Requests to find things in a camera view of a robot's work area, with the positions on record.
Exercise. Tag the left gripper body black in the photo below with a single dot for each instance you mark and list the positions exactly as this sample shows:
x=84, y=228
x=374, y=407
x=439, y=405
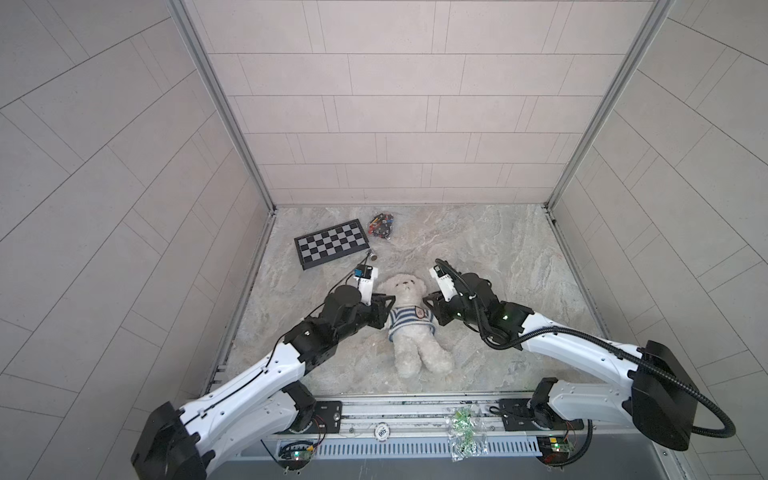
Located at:
x=381, y=308

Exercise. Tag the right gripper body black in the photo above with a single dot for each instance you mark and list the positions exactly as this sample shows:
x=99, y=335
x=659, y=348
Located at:
x=442, y=309

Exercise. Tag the blue white striped shirt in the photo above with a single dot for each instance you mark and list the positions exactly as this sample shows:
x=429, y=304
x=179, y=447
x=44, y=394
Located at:
x=409, y=316

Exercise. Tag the white teddy bear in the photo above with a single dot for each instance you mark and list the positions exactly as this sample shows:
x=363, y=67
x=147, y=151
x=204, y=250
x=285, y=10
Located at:
x=411, y=329

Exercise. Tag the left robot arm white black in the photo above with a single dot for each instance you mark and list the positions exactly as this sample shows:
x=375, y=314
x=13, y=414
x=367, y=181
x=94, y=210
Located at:
x=191, y=441

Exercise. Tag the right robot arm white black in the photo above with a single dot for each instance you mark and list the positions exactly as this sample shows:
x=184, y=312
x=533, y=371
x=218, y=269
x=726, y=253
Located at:
x=638, y=386

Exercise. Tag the black white chessboard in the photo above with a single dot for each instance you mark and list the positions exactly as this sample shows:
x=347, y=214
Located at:
x=330, y=244

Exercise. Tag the bag of colourful small pieces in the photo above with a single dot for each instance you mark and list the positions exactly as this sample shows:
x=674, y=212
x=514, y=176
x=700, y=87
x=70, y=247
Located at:
x=381, y=225

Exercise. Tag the clear bag green parts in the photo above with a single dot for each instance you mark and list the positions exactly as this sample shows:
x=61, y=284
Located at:
x=466, y=434

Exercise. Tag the left green circuit board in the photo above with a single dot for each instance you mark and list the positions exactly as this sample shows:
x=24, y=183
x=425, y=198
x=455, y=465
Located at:
x=295, y=456

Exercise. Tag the green circuit board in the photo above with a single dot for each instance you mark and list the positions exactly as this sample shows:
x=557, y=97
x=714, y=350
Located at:
x=295, y=456
x=553, y=449

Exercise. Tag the right green circuit board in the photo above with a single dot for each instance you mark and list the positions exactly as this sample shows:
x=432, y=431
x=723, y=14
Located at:
x=553, y=449

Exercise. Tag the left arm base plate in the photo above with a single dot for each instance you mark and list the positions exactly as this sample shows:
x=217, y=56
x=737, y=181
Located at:
x=323, y=418

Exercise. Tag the aluminium front rail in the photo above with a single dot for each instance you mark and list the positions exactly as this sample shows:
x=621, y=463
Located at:
x=419, y=415

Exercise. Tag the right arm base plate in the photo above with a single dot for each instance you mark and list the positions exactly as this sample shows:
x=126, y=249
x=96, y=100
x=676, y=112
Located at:
x=518, y=415

